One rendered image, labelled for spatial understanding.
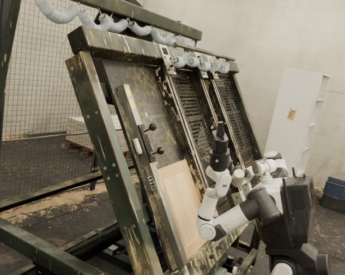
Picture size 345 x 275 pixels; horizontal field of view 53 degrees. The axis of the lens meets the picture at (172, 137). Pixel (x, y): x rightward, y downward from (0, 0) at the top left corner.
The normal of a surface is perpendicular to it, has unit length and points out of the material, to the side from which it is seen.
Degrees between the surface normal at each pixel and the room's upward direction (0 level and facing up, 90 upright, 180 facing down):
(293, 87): 90
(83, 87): 90
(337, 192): 90
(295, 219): 90
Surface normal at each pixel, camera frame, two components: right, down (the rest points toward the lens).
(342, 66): -0.54, 0.09
